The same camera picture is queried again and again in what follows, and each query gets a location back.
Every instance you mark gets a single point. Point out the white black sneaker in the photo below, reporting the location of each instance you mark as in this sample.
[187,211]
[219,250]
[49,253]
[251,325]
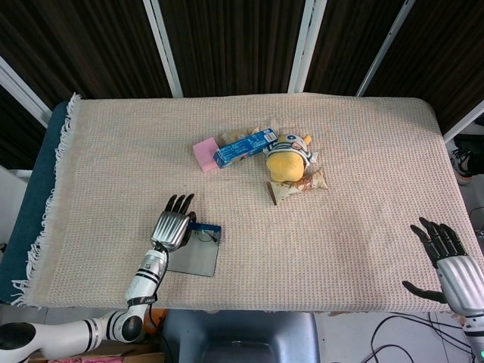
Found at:
[461,166]

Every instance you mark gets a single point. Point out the beige crumpled wrapper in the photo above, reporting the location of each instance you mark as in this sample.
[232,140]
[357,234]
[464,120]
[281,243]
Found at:
[232,135]

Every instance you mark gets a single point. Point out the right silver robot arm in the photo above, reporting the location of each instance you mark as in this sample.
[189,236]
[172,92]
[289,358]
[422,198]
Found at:
[474,336]

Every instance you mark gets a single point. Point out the brown patterned cone packet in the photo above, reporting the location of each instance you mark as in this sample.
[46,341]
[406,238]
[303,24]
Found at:
[283,192]

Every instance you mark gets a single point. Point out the orange device under table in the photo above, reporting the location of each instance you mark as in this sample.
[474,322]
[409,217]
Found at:
[157,319]

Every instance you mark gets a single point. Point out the yellow plush toy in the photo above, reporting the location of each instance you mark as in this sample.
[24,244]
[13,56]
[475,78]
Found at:
[285,166]

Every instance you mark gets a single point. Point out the brown cardboard box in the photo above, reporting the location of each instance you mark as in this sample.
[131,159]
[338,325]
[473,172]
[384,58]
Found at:
[125,355]

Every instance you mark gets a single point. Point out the blue toothpaste box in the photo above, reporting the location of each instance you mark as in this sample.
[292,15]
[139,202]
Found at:
[242,148]

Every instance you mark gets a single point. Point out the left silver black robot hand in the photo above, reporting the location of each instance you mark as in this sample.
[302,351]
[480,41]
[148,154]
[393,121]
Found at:
[170,230]

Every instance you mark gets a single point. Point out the beige woven fringed tablecloth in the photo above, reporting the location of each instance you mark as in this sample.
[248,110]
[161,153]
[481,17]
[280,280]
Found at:
[340,246]

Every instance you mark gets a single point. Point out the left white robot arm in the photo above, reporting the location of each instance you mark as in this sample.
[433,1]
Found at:
[145,280]

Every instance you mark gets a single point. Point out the pink rectangular block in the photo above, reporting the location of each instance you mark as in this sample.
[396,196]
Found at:
[206,155]

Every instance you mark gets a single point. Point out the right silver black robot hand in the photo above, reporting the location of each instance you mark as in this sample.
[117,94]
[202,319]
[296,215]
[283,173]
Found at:
[461,283]

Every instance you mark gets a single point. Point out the grey-blue plastic chair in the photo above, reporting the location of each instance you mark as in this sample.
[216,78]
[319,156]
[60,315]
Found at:
[242,332]

